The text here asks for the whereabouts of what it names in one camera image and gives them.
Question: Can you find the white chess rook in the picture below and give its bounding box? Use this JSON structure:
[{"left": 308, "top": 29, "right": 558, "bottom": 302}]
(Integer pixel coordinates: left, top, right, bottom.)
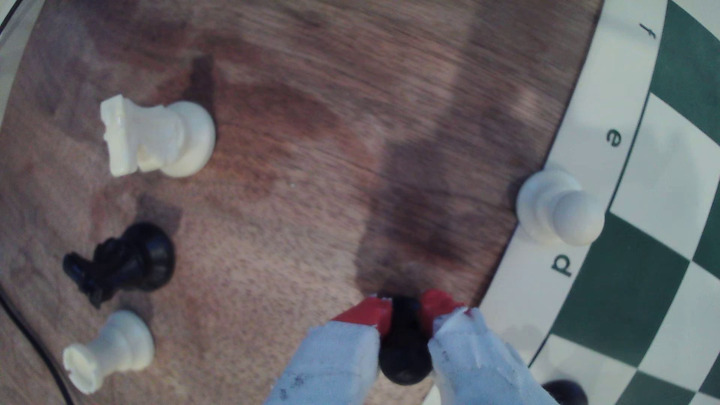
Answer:
[{"left": 62, "top": 309, "right": 155, "bottom": 395}]

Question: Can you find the black chess pawn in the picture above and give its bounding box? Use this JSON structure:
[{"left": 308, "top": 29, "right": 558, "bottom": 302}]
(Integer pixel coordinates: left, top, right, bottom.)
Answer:
[{"left": 378, "top": 295, "right": 434, "bottom": 386}]

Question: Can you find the green and white chess mat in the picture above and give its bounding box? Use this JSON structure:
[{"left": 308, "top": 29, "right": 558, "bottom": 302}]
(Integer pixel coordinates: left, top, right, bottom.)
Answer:
[{"left": 475, "top": 0, "right": 720, "bottom": 405}]

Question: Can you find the black chess knight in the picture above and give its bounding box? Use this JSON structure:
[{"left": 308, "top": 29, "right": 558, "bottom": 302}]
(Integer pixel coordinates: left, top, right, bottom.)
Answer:
[{"left": 63, "top": 222, "right": 176, "bottom": 309}]

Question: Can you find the white chess pawn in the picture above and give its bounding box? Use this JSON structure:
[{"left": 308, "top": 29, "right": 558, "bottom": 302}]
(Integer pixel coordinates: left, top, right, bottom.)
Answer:
[{"left": 516, "top": 169, "right": 605, "bottom": 247}]

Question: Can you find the black cable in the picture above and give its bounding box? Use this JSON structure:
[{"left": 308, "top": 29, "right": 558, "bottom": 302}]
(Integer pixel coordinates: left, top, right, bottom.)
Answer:
[{"left": 0, "top": 284, "right": 74, "bottom": 405}]

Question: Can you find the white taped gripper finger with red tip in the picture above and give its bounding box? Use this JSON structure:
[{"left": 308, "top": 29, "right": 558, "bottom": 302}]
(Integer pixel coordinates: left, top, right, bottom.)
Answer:
[
  {"left": 264, "top": 297, "right": 393, "bottom": 405},
  {"left": 420, "top": 289, "right": 558, "bottom": 405}
]

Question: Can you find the white chess knight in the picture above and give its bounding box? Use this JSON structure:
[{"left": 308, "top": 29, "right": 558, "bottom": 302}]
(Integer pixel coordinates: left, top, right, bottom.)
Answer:
[{"left": 100, "top": 94, "right": 216, "bottom": 179}]

